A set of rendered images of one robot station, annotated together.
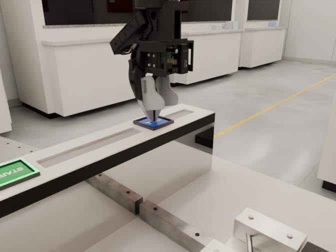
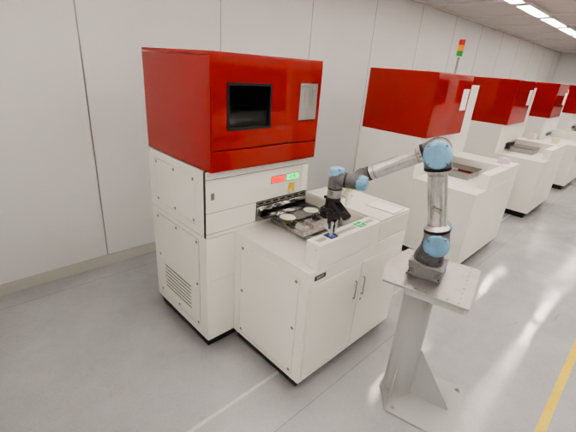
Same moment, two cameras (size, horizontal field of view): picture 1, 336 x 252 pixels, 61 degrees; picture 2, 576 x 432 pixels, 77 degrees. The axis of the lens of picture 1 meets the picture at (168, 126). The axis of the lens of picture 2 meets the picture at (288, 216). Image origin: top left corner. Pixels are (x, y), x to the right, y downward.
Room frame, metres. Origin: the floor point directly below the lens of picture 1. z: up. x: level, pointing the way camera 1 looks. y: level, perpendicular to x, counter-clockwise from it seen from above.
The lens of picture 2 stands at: (2.26, -0.16, 1.78)
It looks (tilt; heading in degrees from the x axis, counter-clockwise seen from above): 22 degrees down; 182
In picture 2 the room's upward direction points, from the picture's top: 4 degrees clockwise
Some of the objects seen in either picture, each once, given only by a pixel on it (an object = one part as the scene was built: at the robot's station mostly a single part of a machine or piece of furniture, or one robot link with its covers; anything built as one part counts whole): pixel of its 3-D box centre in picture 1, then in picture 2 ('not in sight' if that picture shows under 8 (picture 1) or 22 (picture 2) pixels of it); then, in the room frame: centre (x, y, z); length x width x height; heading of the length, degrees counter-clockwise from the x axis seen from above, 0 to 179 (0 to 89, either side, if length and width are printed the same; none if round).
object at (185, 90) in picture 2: not in sight; (233, 105); (-0.11, -0.63, 1.52); 0.81 x 0.75 x 0.59; 137
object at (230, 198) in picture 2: not in sight; (261, 194); (0.10, -0.40, 1.02); 0.82 x 0.03 x 0.40; 137
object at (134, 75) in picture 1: (141, 74); not in sight; (0.50, 0.05, 1.06); 0.05 x 0.02 x 0.09; 137
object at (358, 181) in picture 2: not in sight; (357, 181); (0.52, 0.12, 1.27); 0.11 x 0.11 x 0.08; 71
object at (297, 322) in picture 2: not in sight; (319, 285); (0.13, 0.03, 0.41); 0.97 x 0.64 x 0.82; 137
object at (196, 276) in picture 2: not in sight; (229, 257); (-0.13, -0.65, 0.41); 0.82 x 0.71 x 0.82; 137
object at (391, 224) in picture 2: not in sight; (355, 209); (-0.10, 0.23, 0.89); 0.62 x 0.35 x 0.14; 47
